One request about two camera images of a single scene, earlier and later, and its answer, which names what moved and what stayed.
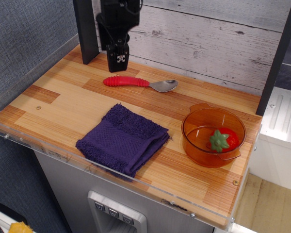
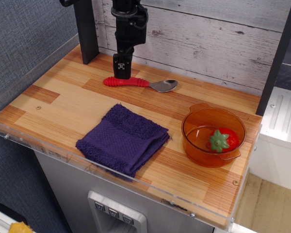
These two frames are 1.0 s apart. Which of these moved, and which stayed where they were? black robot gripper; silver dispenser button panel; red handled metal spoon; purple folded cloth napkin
Moved: black robot gripper
Stayed: silver dispenser button panel; purple folded cloth napkin; red handled metal spoon
